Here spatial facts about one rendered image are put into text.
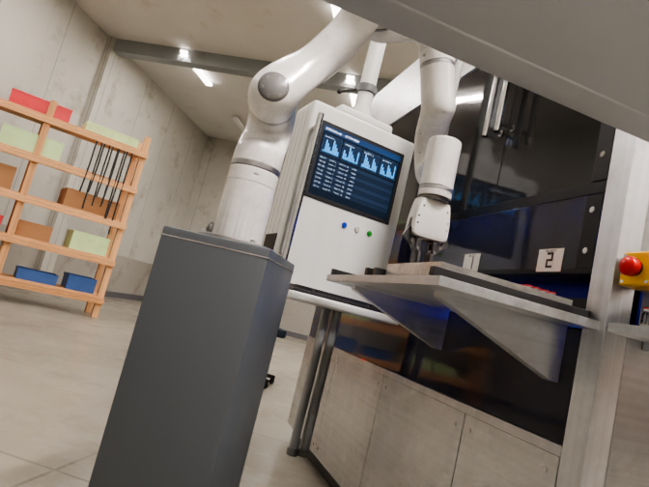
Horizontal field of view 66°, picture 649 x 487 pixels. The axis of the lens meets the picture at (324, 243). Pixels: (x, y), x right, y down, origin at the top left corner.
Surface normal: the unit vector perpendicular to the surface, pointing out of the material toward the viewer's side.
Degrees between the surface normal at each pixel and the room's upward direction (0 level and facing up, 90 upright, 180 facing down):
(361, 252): 90
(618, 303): 90
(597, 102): 180
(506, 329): 90
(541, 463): 90
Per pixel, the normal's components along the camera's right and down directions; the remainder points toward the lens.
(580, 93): -0.24, 0.96
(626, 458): 0.30, -0.06
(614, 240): -0.92, -0.26
